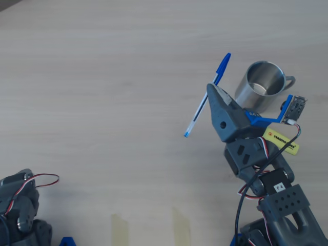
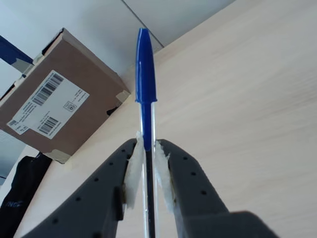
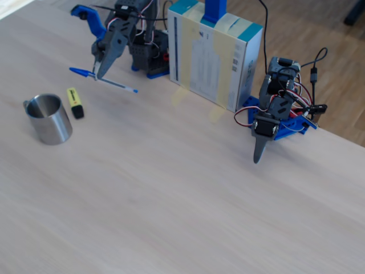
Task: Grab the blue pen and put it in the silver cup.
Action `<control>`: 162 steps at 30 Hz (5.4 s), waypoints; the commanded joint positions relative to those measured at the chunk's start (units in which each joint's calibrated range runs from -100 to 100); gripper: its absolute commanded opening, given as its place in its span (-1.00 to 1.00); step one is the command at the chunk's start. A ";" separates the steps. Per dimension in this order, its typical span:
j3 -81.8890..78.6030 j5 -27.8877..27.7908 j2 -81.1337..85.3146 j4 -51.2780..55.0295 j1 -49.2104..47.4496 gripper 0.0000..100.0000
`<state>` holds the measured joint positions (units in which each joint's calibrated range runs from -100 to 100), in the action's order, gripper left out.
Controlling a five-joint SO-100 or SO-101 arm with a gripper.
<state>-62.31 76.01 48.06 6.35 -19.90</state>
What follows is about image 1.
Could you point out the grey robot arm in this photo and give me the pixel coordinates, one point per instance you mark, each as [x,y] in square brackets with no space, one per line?
[287,202]

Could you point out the blue cap ballpoint pen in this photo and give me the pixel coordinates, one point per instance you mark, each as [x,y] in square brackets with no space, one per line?
[223,65]

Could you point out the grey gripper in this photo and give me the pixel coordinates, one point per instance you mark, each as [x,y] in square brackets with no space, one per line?
[228,120]

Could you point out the camera board on blue mount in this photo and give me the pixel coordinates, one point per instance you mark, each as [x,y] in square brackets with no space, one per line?
[296,110]

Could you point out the grey idle robot arm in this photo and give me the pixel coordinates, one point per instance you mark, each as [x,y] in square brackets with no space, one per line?
[23,205]

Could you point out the yellow highlighter with black cap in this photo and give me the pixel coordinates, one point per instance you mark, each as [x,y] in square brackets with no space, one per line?
[275,135]

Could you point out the silver steel mug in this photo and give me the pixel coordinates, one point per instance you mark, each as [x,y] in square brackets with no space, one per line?
[243,91]

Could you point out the short beige tape strip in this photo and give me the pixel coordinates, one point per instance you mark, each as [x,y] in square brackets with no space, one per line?
[120,230]

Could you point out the blue plastic base clamp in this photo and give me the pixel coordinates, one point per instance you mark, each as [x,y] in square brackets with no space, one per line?
[68,242]
[233,242]

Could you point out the long beige tape strip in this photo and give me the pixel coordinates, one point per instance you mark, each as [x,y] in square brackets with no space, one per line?
[181,228]

